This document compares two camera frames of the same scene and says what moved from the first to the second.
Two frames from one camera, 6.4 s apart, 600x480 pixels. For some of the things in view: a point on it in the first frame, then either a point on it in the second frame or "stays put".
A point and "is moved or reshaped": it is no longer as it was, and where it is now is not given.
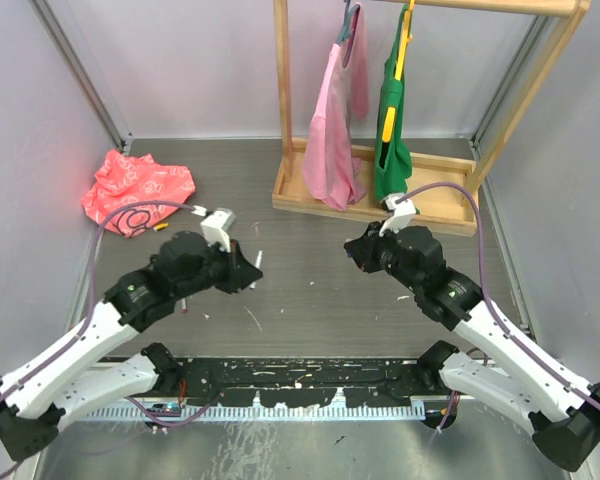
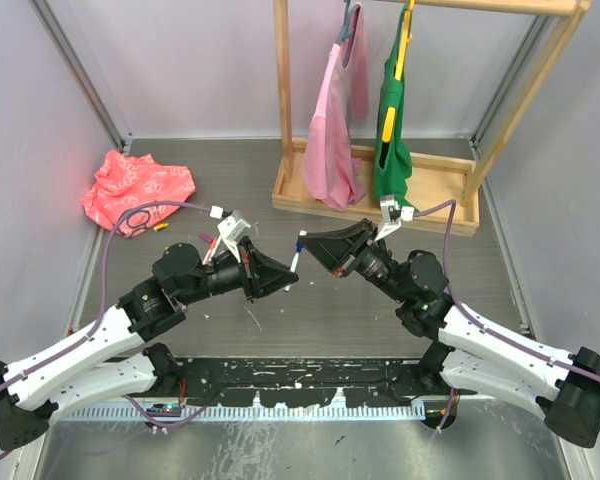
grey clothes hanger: x=346 y=27 stays put
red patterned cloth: x=122 y=179 stays put
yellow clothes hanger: x=407 y=37 stays put
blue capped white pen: x=258 y=264 is moved or reshaped
